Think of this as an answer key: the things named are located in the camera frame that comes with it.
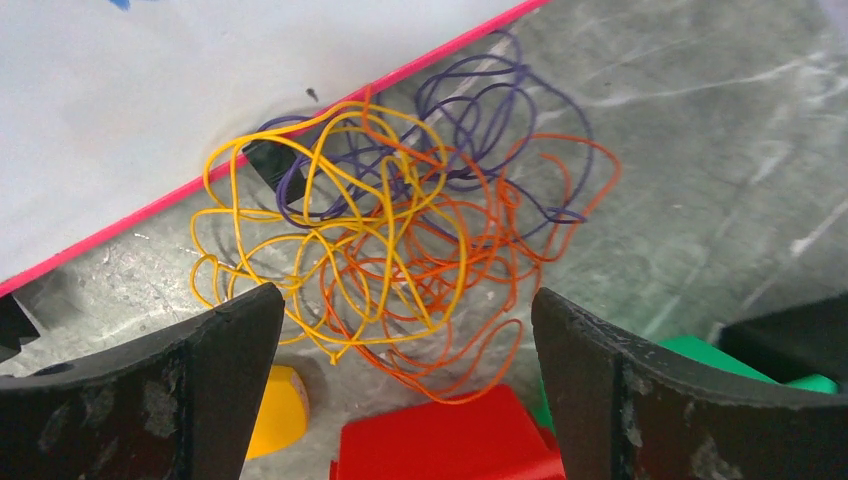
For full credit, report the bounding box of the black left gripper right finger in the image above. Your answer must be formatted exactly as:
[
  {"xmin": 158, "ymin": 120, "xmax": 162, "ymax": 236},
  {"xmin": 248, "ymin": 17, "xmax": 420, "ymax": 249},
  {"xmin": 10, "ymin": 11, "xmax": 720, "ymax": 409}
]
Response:
[{"xmin": 531, "ymin": 288, "xmax": 847, "ymax": 479}]

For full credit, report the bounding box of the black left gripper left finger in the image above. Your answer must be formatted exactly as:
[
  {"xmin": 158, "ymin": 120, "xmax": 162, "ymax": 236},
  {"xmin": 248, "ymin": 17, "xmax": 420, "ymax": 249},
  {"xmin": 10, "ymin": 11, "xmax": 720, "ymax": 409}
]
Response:
[{"xmin": 1, "ymin": 284, "xmax": 284, "ymax": 479}]

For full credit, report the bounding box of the orange cable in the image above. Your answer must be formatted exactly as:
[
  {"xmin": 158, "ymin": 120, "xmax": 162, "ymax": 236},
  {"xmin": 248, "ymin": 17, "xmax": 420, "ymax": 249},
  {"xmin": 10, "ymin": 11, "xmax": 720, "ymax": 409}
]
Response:
[{"xmin": 319, "ymin": 87, "xmax": 623, "ymax": 406}]

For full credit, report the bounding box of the yellow cable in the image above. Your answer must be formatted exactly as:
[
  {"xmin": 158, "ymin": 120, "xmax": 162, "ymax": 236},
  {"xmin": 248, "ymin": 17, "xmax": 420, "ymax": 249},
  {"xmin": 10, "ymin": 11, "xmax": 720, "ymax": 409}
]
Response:
[{"xmin": 190, "ymin": 101, "xmax": 469, "ymax": 366}]

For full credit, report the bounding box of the purple cable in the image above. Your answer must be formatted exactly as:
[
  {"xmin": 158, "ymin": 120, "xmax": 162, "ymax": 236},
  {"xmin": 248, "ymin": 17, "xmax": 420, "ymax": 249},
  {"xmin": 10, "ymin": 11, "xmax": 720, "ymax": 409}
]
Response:
[{"xmin": 255, "ymin": 29, "xmax": 596, "ymax": 231}]

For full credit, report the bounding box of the yellow eraser block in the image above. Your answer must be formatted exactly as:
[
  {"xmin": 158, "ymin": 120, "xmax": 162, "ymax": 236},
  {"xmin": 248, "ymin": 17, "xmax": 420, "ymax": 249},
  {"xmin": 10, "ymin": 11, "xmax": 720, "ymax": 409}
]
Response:
[{"xmin": 246, "ymin": 365, "xmax": 310, "ymax": 460}]

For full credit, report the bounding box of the green plastic bin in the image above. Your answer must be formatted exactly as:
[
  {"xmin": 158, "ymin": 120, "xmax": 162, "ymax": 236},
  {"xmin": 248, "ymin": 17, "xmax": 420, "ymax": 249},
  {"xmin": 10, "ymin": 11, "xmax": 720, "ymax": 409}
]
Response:
[{"xmin": 529, "ymin": 335, "xmax": 840, "ymax": 432}]

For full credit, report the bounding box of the red plastic bin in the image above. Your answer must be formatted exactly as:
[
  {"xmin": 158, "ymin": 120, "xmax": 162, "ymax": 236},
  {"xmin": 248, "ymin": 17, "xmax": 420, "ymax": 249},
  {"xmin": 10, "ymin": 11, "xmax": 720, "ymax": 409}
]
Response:
[{"xmin": 329, "ymin": 385, "xmax": 565, "ymax": 480}]

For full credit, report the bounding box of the black plastic bin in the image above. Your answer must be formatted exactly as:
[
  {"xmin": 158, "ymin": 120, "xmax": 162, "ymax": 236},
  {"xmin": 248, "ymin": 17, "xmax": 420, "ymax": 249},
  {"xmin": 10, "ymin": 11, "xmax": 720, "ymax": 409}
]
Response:
[{"xmin": 718, "ymin": 293, "xmax": 847, "ymax": 393}]

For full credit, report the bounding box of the black whiteboard clip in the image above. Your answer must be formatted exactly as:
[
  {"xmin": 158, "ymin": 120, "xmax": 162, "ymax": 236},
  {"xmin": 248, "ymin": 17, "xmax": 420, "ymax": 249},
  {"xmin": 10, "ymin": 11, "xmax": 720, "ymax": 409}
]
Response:
[{"xmin": 242, "ymin": 140, "xmax": 306, "ymax": 206}]

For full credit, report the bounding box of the pink framed whiteboard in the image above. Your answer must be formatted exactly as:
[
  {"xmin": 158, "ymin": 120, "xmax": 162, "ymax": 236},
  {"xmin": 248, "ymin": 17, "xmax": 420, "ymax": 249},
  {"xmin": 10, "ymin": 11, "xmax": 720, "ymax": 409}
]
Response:
[{"xmin": 1, "ymin": 1, "xmax": 536, "ymax": 292}]

